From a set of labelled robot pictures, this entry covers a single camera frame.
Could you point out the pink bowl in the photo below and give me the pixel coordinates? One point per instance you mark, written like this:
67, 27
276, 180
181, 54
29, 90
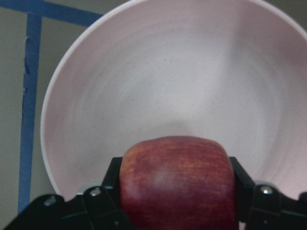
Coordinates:
234, 71

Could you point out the red apple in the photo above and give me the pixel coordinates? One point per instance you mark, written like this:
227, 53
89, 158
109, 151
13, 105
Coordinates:
178, 183

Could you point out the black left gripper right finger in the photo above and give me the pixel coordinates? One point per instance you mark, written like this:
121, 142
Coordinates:
261, 206

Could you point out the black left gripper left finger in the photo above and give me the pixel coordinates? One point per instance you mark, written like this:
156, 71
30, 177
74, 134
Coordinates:
96, 208

